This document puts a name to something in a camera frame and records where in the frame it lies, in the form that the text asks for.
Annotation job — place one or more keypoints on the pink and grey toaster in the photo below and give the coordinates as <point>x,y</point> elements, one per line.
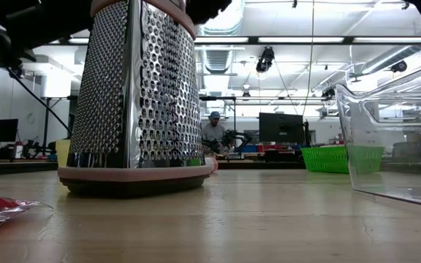
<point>123,91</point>

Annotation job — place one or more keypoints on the clear plastic container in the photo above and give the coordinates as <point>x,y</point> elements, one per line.
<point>356,109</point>

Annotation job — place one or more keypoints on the yellow translucent plastic bin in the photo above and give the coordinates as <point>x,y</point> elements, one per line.
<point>63,153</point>

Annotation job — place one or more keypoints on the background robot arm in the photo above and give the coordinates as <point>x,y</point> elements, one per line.
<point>238,137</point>

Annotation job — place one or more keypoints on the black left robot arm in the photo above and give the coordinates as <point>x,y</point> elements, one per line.
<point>31,22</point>

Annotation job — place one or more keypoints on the ceiling light panel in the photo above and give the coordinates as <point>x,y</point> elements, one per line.
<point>395,39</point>
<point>79,40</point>
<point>300,39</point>
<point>221,39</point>

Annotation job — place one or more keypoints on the person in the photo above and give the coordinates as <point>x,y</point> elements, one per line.
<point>214,133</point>

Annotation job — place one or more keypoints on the black computer monitor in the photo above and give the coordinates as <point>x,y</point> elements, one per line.
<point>281,128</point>
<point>3,129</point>

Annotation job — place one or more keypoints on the green plastic basket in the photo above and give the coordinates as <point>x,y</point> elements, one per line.
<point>324,160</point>

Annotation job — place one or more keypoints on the black ceiling dome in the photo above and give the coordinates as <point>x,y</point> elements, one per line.
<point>399,66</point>

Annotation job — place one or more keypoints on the white bottle red label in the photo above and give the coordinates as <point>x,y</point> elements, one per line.
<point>18,150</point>

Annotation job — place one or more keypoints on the dark background workbench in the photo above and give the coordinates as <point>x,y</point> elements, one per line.
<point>13,168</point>

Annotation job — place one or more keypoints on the silver ventilation duct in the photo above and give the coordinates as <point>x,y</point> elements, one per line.
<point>218,60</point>

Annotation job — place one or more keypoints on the black ceiling-hung camera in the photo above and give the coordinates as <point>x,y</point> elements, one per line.
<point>265,60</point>

